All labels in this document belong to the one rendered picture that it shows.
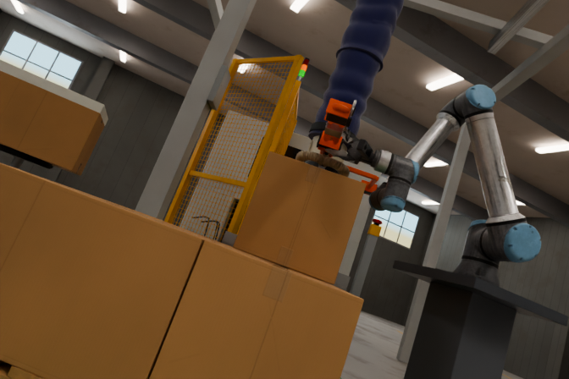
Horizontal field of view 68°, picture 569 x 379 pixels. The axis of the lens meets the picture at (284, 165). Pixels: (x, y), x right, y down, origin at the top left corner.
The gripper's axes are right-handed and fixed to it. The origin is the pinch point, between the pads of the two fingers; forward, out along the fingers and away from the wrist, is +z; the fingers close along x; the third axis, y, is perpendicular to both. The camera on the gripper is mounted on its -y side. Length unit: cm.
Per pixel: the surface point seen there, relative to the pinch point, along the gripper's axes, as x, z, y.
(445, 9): 218, -61, 187
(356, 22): 67, 8, 20
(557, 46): 204, -159, 171
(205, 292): -64, 16, -63
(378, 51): 57, -7, 20
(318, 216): -31.1, -5.5, -4.1
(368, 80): 41.0, -7.4, 20.8
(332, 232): -34.7, -12.1, -4.3
